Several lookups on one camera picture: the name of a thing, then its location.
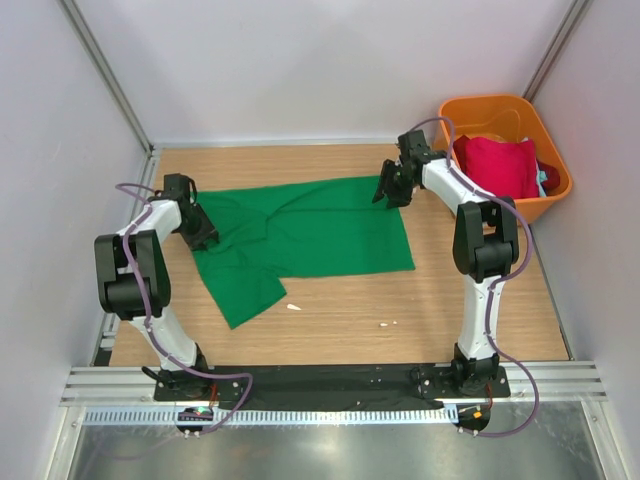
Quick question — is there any orange plastic bin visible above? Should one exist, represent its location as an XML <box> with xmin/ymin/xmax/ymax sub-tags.
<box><xmin>438</xmin><ymin>94</ymin><xmax>573</xmax><ymax>224</ymax></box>

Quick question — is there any dark red cloth in bin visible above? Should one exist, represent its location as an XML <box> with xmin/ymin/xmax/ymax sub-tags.
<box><xmin>453</xmin><ymin>135</ymin><xmax>560</xmax><ymax>194</ymax></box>

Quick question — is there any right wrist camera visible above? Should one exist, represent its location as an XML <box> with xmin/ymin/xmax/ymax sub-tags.
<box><xmin>397</xmin><ymin>129</ymin><xmax>430</xmax><ymax>156</ymax></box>

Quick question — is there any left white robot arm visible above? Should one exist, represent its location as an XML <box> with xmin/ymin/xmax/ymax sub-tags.
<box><xmin>94</xmin><ymin>173</ymin><xmax>219</xmax><ymax>401</ymax></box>

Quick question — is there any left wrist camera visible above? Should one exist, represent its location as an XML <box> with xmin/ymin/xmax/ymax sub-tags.
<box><xmin>162</xmin><ymin>173</ymin><xmax>198</xmax><ymax>201</ymax></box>

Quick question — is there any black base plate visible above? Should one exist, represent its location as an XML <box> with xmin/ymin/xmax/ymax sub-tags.
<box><xmin>141</xmin><ymin>363</ymin><xmax>511</xmax><ymax>412</ymax></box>

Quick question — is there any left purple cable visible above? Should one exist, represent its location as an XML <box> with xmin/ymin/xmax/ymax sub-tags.
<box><xmin>94</xmin><ymin>182</ymin><xmax>255</xmax><ymax>461</ymax></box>

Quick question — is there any light blue cloth in bin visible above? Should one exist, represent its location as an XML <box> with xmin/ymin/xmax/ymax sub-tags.
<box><xmin>536</xmin><ymin>162</ymin><xmax>547</xmax><ymax>198</ymax></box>

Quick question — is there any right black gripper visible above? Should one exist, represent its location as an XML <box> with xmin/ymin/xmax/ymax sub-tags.
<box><xmin>372</xmin><ymin>159</ymin><xmax>417</xmax><ymax>209</ymax></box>

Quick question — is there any purple cable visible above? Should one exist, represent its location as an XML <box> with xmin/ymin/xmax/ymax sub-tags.
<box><xmin>407</xmin><ymin>116</ymin><xmax>542</xmax><ymax>440</ymax></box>
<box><xmin>94</xmin><ymin>182</ymin><xmax>255</xmax><ymax>461</ymax></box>

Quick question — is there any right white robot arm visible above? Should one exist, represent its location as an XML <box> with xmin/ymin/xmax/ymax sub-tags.
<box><xmin>373</xmin><ymin>130</ymin><xmax>519</xmax><ymax>396</ymax></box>

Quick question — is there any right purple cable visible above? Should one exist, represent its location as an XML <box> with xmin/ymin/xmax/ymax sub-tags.
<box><xmin>407</xmin><ymin>116</ymin><xmax>542</xmax><ymax>440</ymax></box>

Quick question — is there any white slotted cable duct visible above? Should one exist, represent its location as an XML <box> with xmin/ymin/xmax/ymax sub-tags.
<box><xmin>83</xmin><ymin>405</ymin><xmax>458</xmax><ymax>427</ymax></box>

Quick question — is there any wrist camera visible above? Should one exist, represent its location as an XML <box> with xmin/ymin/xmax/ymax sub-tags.
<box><xmin>162</xmin><ymin>173</ymin><xmax>198</xmax><ymax>201</ymax></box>
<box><xmin>397</xmin><ymin>129</ymin><xmax>430</xmax><ymax>156</ymax></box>

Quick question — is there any red t shirt in bin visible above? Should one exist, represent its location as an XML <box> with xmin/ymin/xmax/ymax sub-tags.
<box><xmin>464</xmin><ymin>137</ymin><xmax>539</xmax><ymax>199</ymax></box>

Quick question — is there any green t shirt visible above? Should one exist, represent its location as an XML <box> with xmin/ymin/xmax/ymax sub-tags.
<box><xmin>193</xmin><ymin>176</ymin><xmax>415</xmax><ymax>329</ymax></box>

